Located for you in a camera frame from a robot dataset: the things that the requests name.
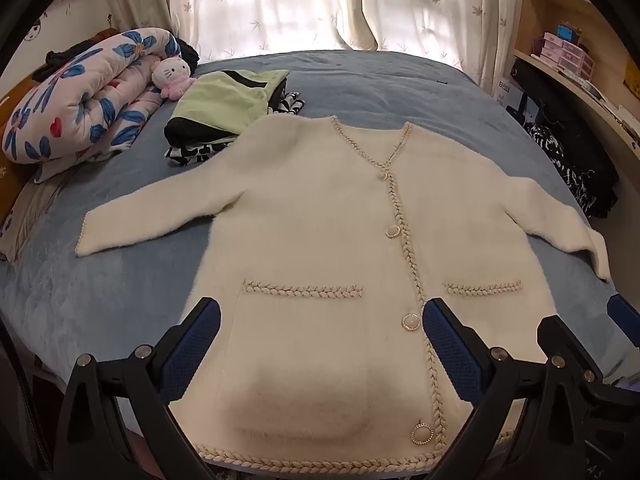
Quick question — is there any black and white patterned cloth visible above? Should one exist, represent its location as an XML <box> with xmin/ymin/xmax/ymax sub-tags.
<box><xmin>525</xmin><ymin>122</ymin><xmax>601</xmax><ymax>211</ymax></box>

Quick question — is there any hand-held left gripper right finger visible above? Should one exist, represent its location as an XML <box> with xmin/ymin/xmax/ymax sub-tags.
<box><xmin>421</xmin><ymin>297</ymin><xmax>596</xmax><ymax>480</ymax></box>

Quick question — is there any cream fuzzy cardigan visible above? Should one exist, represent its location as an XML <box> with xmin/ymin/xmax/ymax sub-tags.
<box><xmin>75</xmin><ymin>115</ymin><xmax>613</xmax><ymax>471</ymax></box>

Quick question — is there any green and black garment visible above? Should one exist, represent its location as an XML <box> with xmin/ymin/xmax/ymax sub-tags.
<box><xmin>164</xmin><ymin>69</ymin><xmax>291</xmax><ymax>147</ymax></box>

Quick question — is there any yellow bag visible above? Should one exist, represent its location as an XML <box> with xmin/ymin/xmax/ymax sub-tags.
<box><xmin>624</xmin><ymin>57</ymin><xmax>640</xmax><ymax>101</ymax></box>

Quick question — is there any white printed box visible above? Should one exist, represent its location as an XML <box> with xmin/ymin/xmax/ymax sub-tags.
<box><xmin>492</xmin><ymin>76</ymin><xmax>526</xmax><ymax>111</ymax></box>

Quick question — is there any black bag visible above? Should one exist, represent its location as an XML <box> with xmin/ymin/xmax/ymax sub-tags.
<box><xmin>510</xmin><ymin>57</ymin><xmax>621</xmax><ymax>218</ymax></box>

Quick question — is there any white paper stack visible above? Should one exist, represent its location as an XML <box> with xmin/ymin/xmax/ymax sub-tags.
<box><xmin>565</xmin><ymin>72</ymin><xmax>640</xmax><ymax>151</ymax></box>

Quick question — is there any beige pillow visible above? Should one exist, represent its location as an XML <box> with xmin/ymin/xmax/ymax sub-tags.
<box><xmin>0</xmin><ymin>170</ymin><xmax>66</xmax><ymax>261</ymax></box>

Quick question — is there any floral quilt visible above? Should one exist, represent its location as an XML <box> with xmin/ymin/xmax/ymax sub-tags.
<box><xmin>2</xmin><ymin>27</ymin><xmax>183</xmax><ymax>183</ymax></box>

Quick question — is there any black and white patterned garment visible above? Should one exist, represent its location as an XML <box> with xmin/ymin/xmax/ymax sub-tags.
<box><xmin>165</xmin><ymin>91</ymin><xmax>307</xmax><ymax>167</ymax></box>

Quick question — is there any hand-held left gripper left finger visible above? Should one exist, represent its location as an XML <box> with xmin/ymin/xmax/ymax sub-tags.
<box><xmin>52</xmin><ymin>296</ymin><xmax>223</xmax><ymax>480</ymax></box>

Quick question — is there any pink drawer organizer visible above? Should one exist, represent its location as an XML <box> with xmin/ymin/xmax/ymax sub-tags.
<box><xmin>541</xmin><ymin>32</ymin><xmax>596</xmax><ymax>80</ymax></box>

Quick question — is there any black clothing pile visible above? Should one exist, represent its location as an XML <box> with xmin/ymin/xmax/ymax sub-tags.
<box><xmin>44</xmin><ymin>40</ymin><xmax>101</xmax><ymax>78</ymax></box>

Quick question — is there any white cat plush toy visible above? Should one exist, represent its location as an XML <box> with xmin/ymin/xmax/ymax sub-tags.
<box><xmin>151</xmin><ymin>56</ymin><xmax>197</xmax><ymax>101</ymax></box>

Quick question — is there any cream leaf curtain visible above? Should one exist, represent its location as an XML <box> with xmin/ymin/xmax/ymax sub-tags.
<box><xmin>335</xmin><ymin>0</ymin><xmax>523</xmax><ymax>96</ymax></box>
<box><xmin>97</xmin><ymin>0</ymin><xmax>173</xmax><ymax>56</ymax></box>

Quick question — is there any blue fleece bed blanket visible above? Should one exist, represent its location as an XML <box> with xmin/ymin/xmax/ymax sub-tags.
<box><xmin>0</xmin><ymin>50</ymin><xmax>631</xmax><ymax>411</ymax></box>

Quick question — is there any wooden shelf unit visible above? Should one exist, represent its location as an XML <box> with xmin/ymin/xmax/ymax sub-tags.
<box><xmin>512</xmin><ymin>0</ymin><xmax>640</xmax><ymax>171</ymax></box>

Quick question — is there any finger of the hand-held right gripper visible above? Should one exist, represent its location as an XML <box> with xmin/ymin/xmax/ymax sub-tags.
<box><xmin>606</xmin><ymin>294</ymin><xmax>640</xmax><ymax>348</ymax></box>
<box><xmin>536</xmin><ymin>314</ymin><xmax>640</xmax><ymax>401</ymax></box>

